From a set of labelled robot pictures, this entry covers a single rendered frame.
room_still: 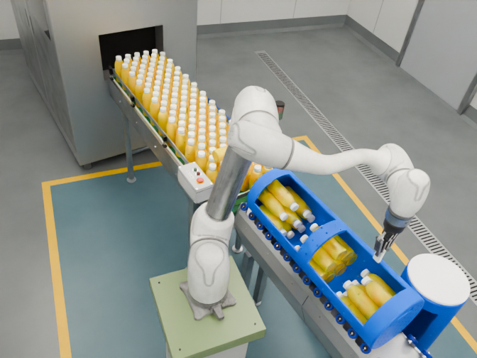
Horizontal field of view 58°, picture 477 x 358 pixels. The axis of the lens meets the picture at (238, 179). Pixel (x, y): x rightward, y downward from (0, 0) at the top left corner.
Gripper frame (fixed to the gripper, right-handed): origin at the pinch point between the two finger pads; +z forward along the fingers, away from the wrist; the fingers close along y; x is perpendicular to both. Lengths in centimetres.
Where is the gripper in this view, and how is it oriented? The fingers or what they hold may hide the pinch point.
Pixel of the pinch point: (379, 254)
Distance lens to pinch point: 177.5
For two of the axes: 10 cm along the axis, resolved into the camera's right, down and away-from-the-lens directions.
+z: -0.9, 7.3, 6.8
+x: -5.4, -6.1, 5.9
